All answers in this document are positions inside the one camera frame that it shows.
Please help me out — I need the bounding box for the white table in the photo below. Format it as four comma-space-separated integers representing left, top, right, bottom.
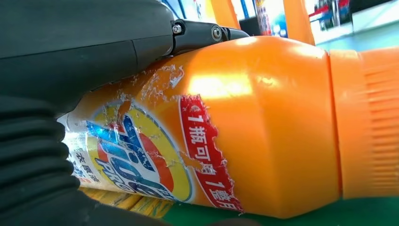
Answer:
313, 0, 399, 45

